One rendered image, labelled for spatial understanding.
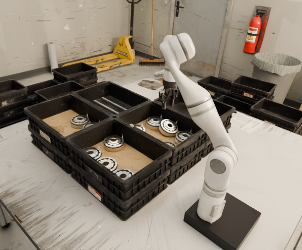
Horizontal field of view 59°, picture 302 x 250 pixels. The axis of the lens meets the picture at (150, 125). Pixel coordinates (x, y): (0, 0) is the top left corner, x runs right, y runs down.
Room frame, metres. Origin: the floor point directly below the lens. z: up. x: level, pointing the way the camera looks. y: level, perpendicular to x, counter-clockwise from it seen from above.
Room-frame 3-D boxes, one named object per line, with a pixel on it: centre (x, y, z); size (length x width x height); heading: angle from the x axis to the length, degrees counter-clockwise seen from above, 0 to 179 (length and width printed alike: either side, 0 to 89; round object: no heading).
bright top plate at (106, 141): (1.08, 0.18, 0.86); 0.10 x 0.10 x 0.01
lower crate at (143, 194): (0.96, 0.14, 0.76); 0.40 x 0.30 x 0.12; 50
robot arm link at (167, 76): (1.23, -0.07, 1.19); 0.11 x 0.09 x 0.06; 49
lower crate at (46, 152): (1.22, 0.44, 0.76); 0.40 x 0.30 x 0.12; 50
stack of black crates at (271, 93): (2.65, -1.06, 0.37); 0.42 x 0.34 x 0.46; 50
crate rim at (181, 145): (1.19, -0.06, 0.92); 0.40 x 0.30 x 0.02; 50
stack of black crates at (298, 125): (2.08, -1.11, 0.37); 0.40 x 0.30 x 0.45; 50
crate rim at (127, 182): (0.96, 0.14, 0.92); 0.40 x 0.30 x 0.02; 50
